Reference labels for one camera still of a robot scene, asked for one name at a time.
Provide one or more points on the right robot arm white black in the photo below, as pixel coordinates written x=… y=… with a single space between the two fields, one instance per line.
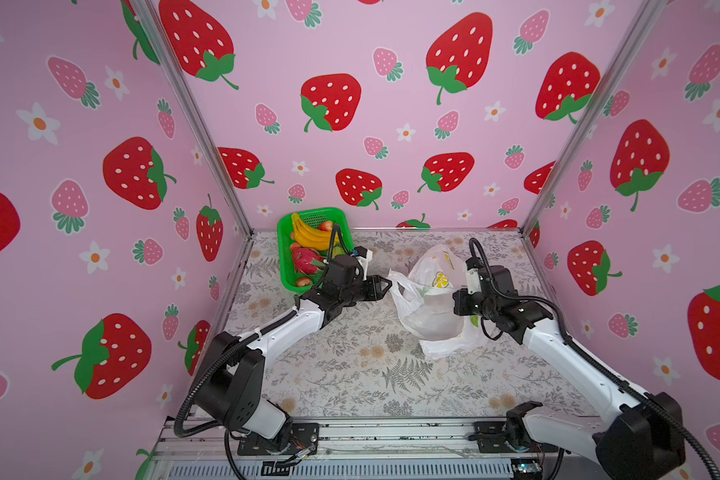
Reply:
x=636 y=434

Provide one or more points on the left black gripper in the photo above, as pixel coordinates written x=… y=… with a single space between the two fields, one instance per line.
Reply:
x=363 y=287

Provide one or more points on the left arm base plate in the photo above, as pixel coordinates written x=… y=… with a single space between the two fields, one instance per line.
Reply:
x=296 y=437

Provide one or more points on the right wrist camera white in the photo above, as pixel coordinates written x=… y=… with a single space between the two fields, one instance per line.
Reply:
x=473 y=282

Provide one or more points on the aluminium front rail frame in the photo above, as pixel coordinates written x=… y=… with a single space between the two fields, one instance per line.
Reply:
x=370 y=448

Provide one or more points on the yellow fake banana bunch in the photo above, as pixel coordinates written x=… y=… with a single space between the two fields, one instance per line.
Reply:
x=310 y=237

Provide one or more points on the red fake dragon fruit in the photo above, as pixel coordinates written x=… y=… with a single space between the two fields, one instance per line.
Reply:
x=307 y=262

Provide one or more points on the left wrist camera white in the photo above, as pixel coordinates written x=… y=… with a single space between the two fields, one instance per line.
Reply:
x=364 y=256

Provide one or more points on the green plastic basket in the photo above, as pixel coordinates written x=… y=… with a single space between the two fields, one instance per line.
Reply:
x=340 y=232

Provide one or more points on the white lemon print plastic bag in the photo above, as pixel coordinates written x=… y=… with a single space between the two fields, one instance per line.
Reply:
x=425 y=306

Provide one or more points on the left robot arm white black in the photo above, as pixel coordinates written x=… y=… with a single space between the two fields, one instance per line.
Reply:
x=227 y=389

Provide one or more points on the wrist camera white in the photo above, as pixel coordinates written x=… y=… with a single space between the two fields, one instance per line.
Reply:
x=473 y=282
x=364 y=256

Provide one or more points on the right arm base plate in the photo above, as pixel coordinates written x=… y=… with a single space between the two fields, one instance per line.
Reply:
x=509 y=434

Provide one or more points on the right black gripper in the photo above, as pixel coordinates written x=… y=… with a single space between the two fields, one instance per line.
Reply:
x=465 y=301

